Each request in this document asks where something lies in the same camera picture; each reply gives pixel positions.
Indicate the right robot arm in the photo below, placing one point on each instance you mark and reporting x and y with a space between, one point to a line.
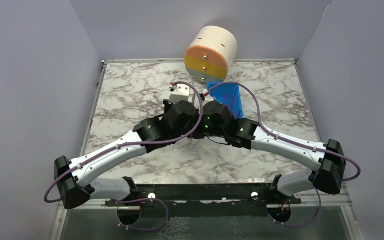
325 166

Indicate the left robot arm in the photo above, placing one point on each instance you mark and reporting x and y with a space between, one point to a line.
78 180

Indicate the blue plastic bin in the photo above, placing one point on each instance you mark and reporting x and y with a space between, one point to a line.
228 95

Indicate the cream cylindrical drawer container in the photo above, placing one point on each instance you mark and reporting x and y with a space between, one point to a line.
211 54

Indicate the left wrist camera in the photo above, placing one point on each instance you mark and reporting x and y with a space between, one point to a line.
179 92

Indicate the aluminium frame rail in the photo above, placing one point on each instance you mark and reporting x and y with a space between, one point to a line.
312 199

